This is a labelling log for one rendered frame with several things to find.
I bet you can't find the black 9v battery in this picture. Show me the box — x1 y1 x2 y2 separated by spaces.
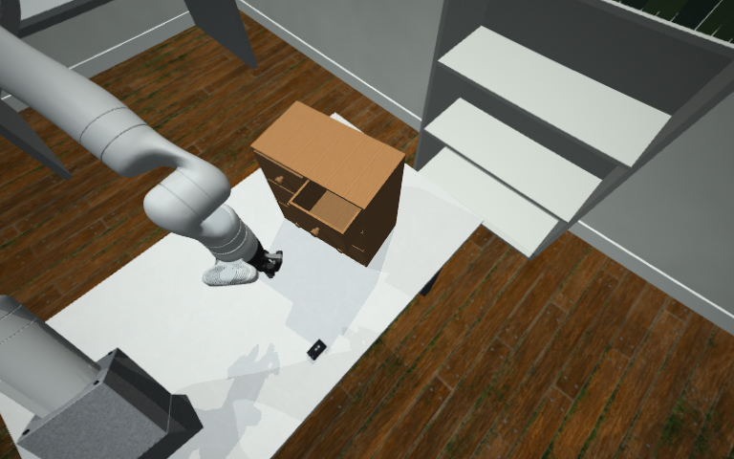
307 339 327 361

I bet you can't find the brown wooden chest of drawers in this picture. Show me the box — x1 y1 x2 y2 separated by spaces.
250 101 406 268

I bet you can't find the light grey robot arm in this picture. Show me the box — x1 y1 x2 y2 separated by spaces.
0 0 259 419

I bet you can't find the brown wooden drawer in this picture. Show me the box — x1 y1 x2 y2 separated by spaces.
269 179 294 208
254 150 305 194
288 180 363 253
279 202 306 230
336 245 365 265
353 233 364 250

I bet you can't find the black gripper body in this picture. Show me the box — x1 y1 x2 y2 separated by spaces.
247 237 269 267

